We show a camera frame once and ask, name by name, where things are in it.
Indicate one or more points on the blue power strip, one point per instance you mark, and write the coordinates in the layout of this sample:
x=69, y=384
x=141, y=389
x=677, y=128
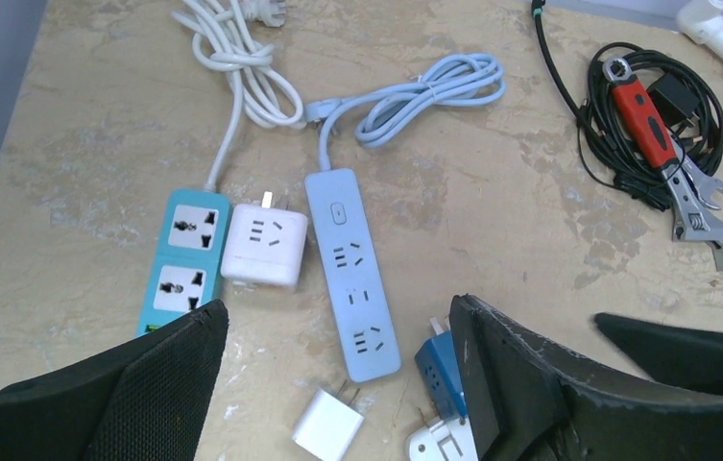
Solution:
x=361, y=312

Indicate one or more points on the white grey adapter block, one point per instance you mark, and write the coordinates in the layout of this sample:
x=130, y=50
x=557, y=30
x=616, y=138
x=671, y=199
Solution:
x=440, y=439

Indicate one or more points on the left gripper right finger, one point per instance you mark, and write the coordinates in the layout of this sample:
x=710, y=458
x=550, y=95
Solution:
x=530, y=398

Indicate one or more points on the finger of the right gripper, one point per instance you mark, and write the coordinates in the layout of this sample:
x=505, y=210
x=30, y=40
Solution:
x=680, y=357

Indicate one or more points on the white charger plug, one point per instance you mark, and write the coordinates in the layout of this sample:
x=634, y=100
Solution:
x=328, y=425

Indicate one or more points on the white plug adapter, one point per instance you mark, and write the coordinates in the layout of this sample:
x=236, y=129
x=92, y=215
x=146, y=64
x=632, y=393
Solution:
x=264, y=245

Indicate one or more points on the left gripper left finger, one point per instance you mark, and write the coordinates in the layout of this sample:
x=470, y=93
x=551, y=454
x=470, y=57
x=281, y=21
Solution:
x=146, y=399

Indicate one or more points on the dark blue cube socket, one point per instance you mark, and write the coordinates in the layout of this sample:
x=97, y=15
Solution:
x=437, y=363

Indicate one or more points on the white pvc pipe frame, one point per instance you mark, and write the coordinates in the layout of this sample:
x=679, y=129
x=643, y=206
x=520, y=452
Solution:
x=702, y=22

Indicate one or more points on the teal power strip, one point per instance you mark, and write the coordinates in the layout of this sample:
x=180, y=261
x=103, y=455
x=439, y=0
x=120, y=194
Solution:
x=186, y=267

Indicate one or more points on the red adjustable wrench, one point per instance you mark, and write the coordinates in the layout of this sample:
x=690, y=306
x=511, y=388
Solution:
x=690, y=188

